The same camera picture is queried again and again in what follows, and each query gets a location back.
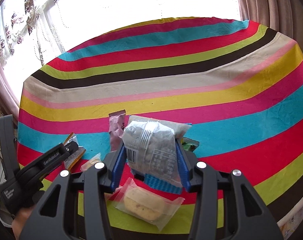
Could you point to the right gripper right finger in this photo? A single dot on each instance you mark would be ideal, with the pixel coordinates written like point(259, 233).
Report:
point(246, 216)

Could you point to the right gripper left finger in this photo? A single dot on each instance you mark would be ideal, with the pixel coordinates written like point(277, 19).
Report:
point(74, 206)

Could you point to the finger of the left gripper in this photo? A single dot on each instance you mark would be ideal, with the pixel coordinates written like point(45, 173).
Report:
point(55, 156)
point(71, 138)

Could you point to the orange edged silver packet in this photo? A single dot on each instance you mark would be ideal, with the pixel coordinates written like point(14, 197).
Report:
point(74, 158)

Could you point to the white pastry packet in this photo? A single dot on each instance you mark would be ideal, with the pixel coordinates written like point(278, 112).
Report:
point(146, 205)
point(91, 162)

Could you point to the green yellow snack packet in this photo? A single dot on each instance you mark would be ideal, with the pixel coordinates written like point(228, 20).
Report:
point(189, 144)

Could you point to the blue white snack bag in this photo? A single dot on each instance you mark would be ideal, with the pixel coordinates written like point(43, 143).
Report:
point(151, 151)

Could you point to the white purple storage box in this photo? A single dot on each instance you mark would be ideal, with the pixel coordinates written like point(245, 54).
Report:
point(290, 222)

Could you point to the person's left hand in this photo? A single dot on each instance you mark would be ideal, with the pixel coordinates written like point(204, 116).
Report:
point(20, 219)

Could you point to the colourful striped tablecloth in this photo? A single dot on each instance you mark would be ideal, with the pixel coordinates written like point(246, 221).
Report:
point(238, 83)

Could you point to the floral lace sheer curtain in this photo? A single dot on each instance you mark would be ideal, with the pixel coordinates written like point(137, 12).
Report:
point(24, 27)

